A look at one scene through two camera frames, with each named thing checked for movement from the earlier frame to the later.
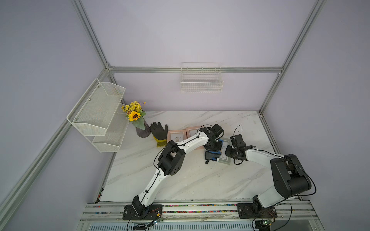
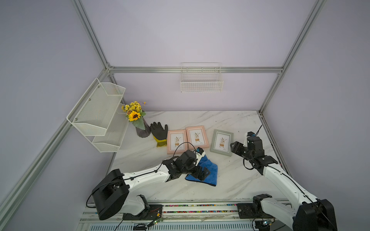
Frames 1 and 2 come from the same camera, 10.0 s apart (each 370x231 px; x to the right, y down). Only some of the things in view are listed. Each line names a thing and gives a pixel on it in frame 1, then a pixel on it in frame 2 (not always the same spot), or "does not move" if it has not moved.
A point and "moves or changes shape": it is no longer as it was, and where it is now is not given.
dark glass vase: x=143 y=133 does not move
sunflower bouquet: x=134 y=113 does not move
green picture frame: x=224 y=159 moves or changes shape
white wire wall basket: x=201 y=77 does not move
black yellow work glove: x=160 y=134 does not move
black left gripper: x=217 y=148 to x=203 y=173
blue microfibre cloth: x=213 y=155 to x=212 y=178
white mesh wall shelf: x=101 y=117 does not move
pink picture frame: x=176 y=135 does not move
